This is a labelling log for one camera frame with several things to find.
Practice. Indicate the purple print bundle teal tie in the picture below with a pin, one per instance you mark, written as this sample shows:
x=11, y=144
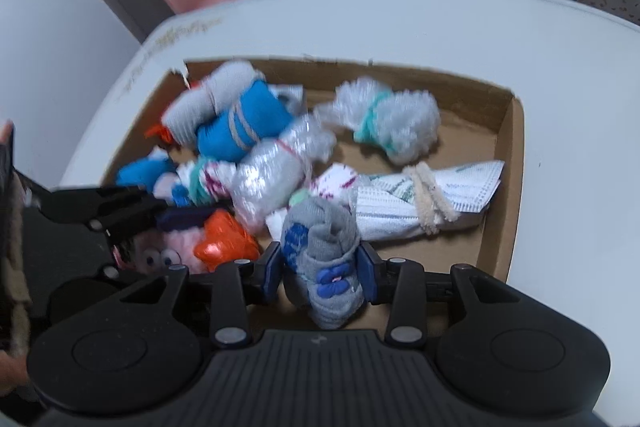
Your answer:
x=215, y=179

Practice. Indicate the grey sock bundle blue print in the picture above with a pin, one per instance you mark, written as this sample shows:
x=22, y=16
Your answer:
x=325, y=247

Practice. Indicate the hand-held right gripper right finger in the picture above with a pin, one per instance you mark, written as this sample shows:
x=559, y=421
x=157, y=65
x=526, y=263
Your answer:
x=367, y=274

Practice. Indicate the light grey sock bundle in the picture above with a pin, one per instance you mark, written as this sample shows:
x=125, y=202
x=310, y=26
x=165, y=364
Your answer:
x=210, y=102

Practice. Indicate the blue striped sock bundle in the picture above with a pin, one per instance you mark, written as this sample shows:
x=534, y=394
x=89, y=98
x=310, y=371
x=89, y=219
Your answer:
x=255, y=112

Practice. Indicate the blue sock bundle pink band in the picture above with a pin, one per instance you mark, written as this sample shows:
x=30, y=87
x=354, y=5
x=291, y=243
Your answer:
x=142, y=169

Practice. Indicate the pink fluffy toy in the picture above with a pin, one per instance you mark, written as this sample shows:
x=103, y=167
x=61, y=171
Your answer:
x=170, y=252

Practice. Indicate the person's left hand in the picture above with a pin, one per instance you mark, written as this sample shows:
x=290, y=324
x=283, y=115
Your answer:
x=11, y=367

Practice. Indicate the brown cardboard box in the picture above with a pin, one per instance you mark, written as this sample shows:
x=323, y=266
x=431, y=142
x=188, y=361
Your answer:
x=440, y=252

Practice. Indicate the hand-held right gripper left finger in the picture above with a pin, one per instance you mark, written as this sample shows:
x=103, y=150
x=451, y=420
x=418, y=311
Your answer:
x=272, y=272

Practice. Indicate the lilac cloth roll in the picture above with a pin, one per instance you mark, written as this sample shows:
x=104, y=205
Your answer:
x=292, y=97

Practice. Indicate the orange plastic bag bundle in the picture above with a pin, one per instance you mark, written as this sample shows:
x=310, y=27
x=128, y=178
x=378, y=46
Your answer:
x=225, y=239
x=157, y=132

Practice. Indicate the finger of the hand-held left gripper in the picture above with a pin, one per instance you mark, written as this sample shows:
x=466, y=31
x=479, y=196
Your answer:
x=180, y=219
x=100, y=202

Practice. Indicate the striped white cloth bundle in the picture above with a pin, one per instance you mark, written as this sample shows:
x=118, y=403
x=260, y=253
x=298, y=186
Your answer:
x=390, y=207

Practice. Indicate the clear bubble wrap bundle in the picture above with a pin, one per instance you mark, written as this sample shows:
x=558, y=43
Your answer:
x=275, y=177

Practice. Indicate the purple print bundle green tie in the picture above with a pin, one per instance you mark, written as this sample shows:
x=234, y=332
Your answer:
x=330, y=179

